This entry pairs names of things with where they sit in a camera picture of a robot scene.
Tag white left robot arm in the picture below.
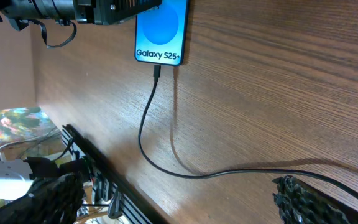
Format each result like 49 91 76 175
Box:
0 0 162 31

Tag blue Galaxy smartphone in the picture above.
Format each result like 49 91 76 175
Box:
134 0 190 66

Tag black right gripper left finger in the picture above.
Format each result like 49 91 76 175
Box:
0 173 85 224

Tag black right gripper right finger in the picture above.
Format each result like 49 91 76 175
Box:
273 175 358 224

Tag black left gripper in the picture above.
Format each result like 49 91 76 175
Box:
73 0 162 25

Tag black charger cable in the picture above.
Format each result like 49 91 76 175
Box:
137 64 358 212

